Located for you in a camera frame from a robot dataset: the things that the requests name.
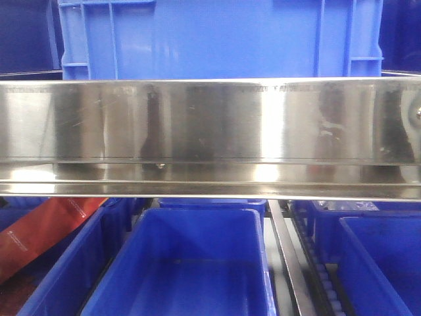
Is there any metal shelf divider rail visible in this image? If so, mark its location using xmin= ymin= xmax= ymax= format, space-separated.
xmin=269 ymin=199 xmax=317 ymax=315

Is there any red foil pouch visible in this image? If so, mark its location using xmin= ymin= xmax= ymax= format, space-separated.
xmin=1 ymin=197 xmax=107 ymax=283

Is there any dark blue crate upper left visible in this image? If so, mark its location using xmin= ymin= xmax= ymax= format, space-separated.
xmin=1 ymin=1 xmax=64 ymax=74

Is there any blue bin rear right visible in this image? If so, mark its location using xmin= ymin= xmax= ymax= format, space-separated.
xmin=292 ymin=200 xmax=420 ymax=263

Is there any large blue crate upper shelf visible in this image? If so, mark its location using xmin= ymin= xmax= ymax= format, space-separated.
xmin=59 ymin=1 xmax=383 ymax=80

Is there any blue bin rear centre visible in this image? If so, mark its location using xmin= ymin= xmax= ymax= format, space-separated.
xmin=158 ymin=198 xmax=267 ymax=228

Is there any dark blue crate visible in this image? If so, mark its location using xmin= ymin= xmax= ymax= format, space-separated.
xmin=1 ymin=1 xmax=64 ymax=74
xmin=379 ymin=1 xmax=420 ymax=72

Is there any dark blue crate upper right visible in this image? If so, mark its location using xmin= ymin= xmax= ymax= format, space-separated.
xmin=379 ymin=1 xmax=420 ymax=72

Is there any roller track strip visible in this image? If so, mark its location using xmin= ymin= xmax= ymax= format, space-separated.
xmin=289 ymin=200 xmax=355 ymax=315

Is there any blue bin centre lower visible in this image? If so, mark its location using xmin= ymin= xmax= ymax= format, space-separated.
xmin=82 ymin=208 xmax=276 ymax=315

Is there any stainless steel shelf beam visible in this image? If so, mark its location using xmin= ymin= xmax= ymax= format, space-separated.
xmin=1 ymin=77 xmax=420 ymax=201

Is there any blue bin left lower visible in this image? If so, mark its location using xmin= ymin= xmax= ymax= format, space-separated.
xmin=1 ymin=198 xmax=139 ymax=315

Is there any blue bin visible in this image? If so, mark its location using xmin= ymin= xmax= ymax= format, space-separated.
xmin=158 ymin=198 xmax=267 ymax=228
xmin=337 ymin=217 xmax=420 ymax=315
xmin=1 ymin=198 xmax=139 ymax=315
xmin=292 ymin=200 xmax=420 ymax=263
xmin=82 ymin=208 xmax=276 ymax=315

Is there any blue bin right lower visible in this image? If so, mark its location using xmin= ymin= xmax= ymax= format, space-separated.
xmin=337 ymin=217 xmax=420 ymax=315

